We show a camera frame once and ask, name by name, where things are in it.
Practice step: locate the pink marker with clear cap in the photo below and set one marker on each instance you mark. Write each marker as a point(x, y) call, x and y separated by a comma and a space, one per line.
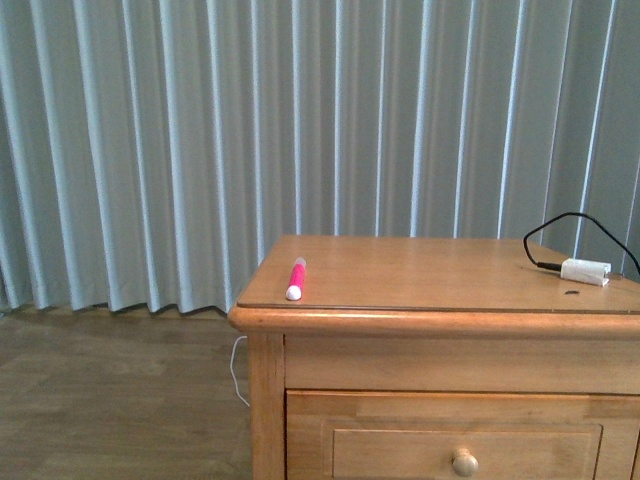
point(295, 286)

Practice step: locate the wooden drawer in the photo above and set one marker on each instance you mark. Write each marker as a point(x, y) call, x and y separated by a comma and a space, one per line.
point(408, 435)

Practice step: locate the wooden nightstand cabinet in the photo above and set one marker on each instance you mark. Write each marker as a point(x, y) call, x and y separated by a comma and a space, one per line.
point(426, 316)

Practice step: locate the grey pleated curtain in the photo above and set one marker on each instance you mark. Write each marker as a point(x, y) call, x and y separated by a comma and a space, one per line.
point(152, 152)

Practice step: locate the white adapter box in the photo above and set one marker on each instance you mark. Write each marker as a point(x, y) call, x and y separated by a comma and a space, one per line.
point(586, 271)

